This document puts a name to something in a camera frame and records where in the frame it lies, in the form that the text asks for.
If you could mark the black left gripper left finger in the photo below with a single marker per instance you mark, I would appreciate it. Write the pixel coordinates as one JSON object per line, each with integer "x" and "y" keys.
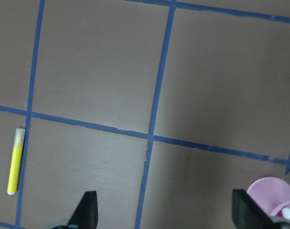
{"x": 85, "y": 215}

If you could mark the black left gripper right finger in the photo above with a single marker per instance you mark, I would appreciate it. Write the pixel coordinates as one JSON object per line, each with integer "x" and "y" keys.
{"x": 246, "y": 214}

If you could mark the pink mesh cup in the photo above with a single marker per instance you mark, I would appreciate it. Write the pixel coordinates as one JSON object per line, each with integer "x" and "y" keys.
{"x": 271, "y": 194}

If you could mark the yellow highlighter pen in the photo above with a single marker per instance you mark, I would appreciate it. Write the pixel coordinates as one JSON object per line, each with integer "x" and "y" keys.
{"x": 16, "y": 161}

